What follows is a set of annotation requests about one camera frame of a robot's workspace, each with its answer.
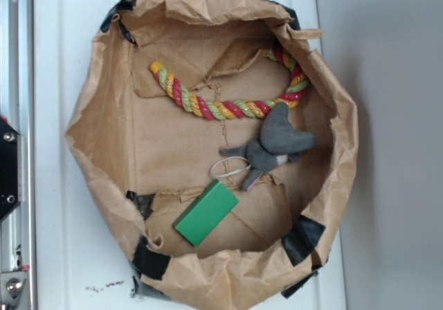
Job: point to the aluminium frame rail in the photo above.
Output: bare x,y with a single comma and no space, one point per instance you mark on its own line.
18,230

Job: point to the silver metal bracket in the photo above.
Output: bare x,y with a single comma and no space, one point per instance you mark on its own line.
15,291

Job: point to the white rubber band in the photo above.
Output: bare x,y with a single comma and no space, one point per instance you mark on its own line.
213,174

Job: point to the black mounting plate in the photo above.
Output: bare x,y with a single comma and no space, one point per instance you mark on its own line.
10,169

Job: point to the green wooden block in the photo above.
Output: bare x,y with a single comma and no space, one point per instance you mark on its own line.
205,213

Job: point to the grey plush elephant toy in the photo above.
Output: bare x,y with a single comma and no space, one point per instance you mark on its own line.
277,143

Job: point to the brown paper bag bin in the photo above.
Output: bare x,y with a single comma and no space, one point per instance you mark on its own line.
146,160

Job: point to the multicolour twisted rope toy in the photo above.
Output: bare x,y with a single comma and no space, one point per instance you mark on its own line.
232,109

